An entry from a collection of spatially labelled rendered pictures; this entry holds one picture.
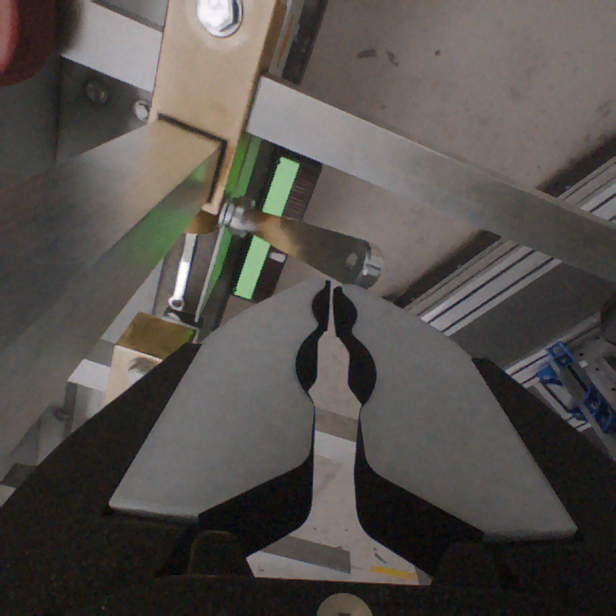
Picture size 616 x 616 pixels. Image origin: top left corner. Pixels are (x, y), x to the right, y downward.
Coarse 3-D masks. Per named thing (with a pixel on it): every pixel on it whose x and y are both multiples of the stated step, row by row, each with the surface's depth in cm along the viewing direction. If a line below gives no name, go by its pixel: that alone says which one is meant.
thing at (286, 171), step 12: (288, 168) 41; (276, 180) 41; (288, 180) 41; (276, 192) 42; (288, 192) 42; (276, 204) 43; (252, 252) 45; (264, 252) 45; (252, 264) 46; (240, 276) 47; (252, 276) 47; (240, 288) 48; (252, 288) 48
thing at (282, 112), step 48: (96, 0) 22; (96, 48) 22; (144, 48) 22; (288, 96) 23; (288, 144) 24; (336, 144) 24; (384, 144) 24; (432, 144) 26; (432, 192) 25; (480, 192) 25; (528, 192) 25; (528, 240) 27; (576, 240) 27
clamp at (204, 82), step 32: (192, 0) 20; (256, 0) 20; (192, 32) 21; (256, 32) 21; (160, 64) 22; (192, 64) 22; (224, 64) 22; (256, 64) 22; (160, 96) 22; (192, 96) 22; (224, 96) 22; (192, 128) 23; (224, 128) 23; (224, 160) 24; (224, 192) 25; (192, 224) 26
